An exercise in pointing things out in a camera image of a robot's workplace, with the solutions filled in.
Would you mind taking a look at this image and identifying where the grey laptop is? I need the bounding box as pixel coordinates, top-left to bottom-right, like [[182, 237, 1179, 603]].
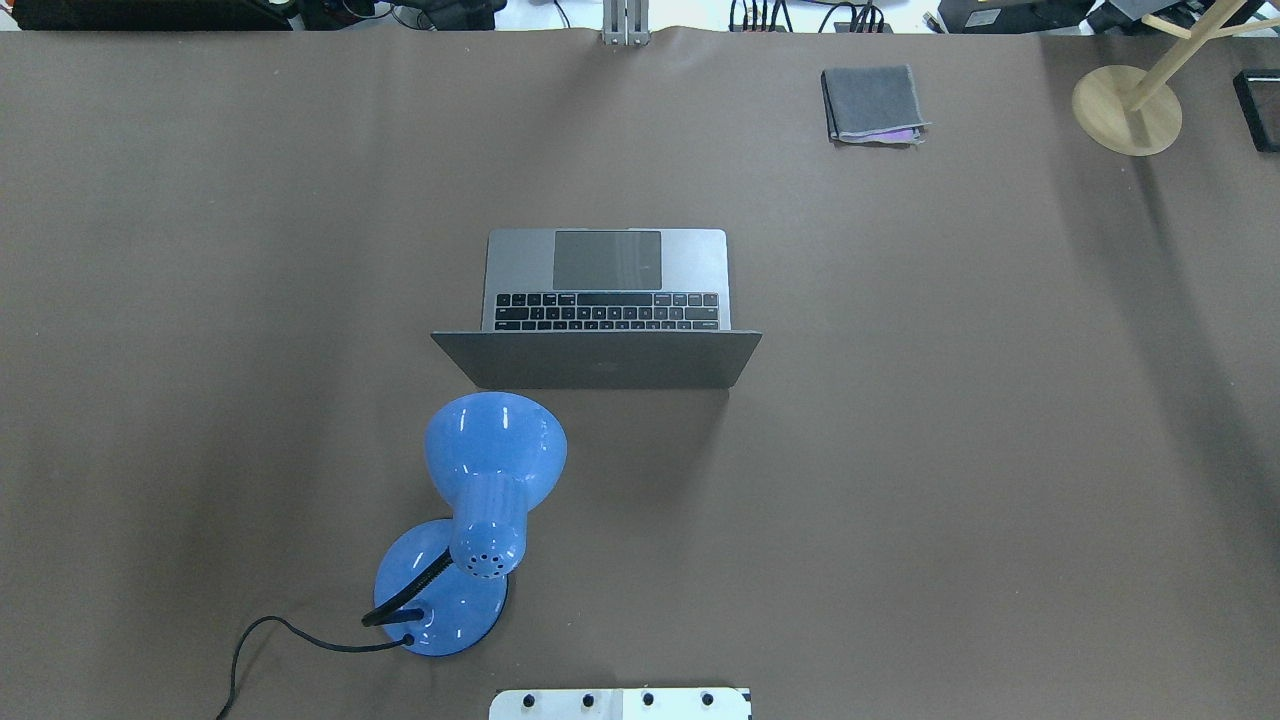
[[431, 228, 762, 391]]

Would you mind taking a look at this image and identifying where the blue desk lamp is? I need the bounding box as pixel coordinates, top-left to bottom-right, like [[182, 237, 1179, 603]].
[[362, 392, 567, 657]]

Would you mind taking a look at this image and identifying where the folded grey cloth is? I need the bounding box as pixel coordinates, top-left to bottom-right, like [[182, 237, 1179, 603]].
[[820, 64, 928, 146]]

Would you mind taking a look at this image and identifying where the wooden stand with round base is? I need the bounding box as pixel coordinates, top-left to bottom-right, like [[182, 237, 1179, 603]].
[[1071, 1, 1279, 158]]

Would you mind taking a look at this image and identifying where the black box at table edge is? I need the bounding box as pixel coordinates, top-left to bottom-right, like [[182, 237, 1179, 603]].
[[1233, 69, 1279, 152]]

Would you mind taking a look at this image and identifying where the metal camera pole bracket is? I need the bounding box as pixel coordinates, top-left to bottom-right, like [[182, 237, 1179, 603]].
[[600, 0, 652, 47]]

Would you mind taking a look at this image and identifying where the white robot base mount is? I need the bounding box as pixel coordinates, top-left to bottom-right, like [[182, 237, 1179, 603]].
[[488, 687, 754, 719]]

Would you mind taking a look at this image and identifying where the black lamp power cable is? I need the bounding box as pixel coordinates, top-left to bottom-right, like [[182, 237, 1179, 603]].
[[215, 615, 415, 720]]

